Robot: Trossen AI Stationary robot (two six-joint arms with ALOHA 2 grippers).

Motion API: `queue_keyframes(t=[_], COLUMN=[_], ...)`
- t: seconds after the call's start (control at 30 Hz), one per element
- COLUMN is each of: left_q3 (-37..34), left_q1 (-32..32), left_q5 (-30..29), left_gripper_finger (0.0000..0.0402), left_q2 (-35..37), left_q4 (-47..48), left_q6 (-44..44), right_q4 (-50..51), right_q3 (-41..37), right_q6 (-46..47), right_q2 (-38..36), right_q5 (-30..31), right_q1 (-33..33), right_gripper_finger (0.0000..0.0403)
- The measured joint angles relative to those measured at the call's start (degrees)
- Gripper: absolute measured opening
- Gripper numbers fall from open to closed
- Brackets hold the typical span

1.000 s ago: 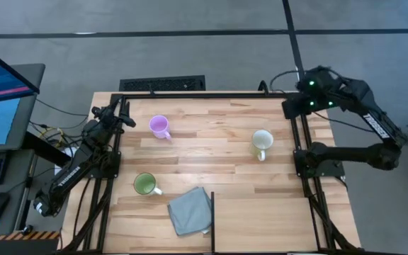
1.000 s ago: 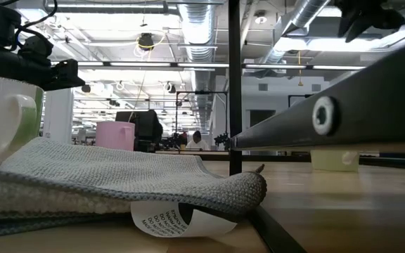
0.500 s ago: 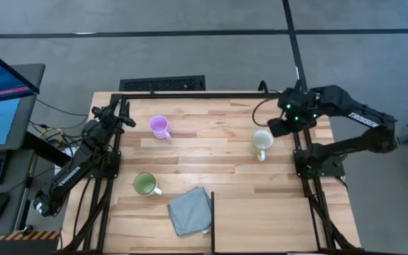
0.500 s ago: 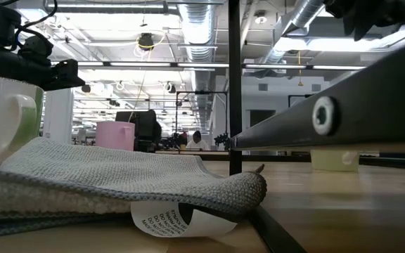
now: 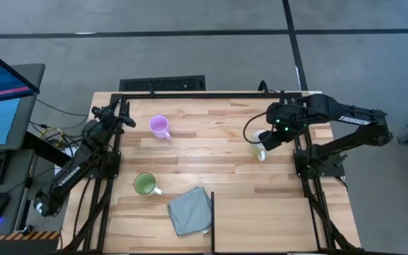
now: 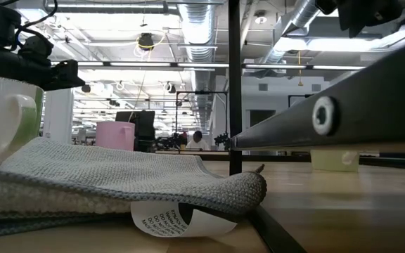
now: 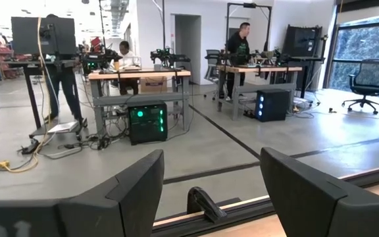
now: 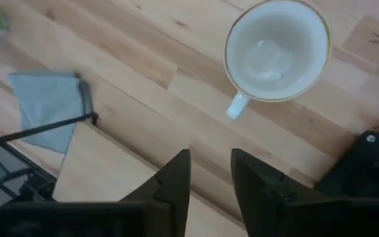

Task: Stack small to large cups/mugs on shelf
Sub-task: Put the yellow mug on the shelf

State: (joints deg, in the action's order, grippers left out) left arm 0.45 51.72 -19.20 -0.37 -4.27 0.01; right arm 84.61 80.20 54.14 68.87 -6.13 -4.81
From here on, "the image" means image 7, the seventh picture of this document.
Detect black mesh office chair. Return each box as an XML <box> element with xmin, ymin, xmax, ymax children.
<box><xmin>341</xmin><ymin>59</ymin><xmax>379</xmax><ymax>115</ymax></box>

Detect black monitor on cart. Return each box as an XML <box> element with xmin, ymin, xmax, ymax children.
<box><xmin>11</xmin><ymin>16</ymin><xmax>78</xmax><ymax>56</ymax></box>

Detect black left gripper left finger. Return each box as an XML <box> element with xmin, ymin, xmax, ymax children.
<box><xmin>0</xmin><ymin>149</ymin><xmax>165</xmax><ymax>237</ymax></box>

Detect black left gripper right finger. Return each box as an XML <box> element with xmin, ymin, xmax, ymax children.
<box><xmin>260</xmin><ymin>147</ymin><xmax>379</xmax><ymax>237</ymax></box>

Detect grey office chair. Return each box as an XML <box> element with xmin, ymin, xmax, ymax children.
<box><xmin>203</xmin><ymin>49</ymin><xmax>222</xmax><ymax>100</ymax></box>

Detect yellow power cable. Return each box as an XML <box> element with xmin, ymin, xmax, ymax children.
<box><xmin>0</xmin><ymin>16</ymin><xmax>53</xmax><ymax>174</ymax></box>

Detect person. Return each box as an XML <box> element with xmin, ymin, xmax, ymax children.
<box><xmin>224</xmin><ymin>22</ymin><xmax>251</xmax><ymax>101</ymax></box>
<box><xmin>44</xmin><ymin>13</ymin><xmax>84</xmax><ymax>124</ymax></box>
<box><xmin>109</xmin><ymin>40</ymin><xmax>141</xmax><ymax>96</ymax></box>

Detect black computer tower green lights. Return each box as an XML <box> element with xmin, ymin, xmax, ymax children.
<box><xmin>127</xmin><ymin>101</ymin><xmax>169</xmax><ymax>146</ymax></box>

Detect black floor cable tangle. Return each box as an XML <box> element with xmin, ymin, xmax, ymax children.
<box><xmin>18</xmin><ymin>130</ymin><xmax>128</xmax><ymax>155</ymax></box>

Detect black computer tower blue lights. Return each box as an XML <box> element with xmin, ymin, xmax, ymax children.
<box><xmin>255</xmin><ymin>88</ymin><xmax>291</xmax><ymax>123</ymax></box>

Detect wooden top workbench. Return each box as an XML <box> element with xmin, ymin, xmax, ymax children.
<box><xmin>88</xmin><ymin>68</ymin><xmax>192</xmax><ymax>136</ymax></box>
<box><xmin>216</xmin><ymin>65</ymin><xmax>303</xmax><ymax>121</ymax></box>

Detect black rolling monitor stand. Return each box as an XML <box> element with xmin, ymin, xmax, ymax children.
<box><xmin>3</xmin><ymin>54</ymin><xmax>88</xmax><ymax>139</ymax></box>

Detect cardboard box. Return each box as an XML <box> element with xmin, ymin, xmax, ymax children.
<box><xmin>139</xmin><ymin>76</ymin><xmax>168</xmax><ymax>93</ymax></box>

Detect black overhead camera frame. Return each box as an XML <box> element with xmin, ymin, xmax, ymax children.
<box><xmin>97</xmin><ymin>0</ymin><xmax>166</xmax><ymax>53</ymax></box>
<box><xmin>225</xmin><ymin>2</ymin><xmax>272</xmax><ymax>55</ymax></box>

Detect large window black frame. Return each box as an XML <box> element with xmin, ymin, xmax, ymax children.
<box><xmin>322</xmin><ymin>13</ymin><xmax>379</xmax><ymax>101</ymax></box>

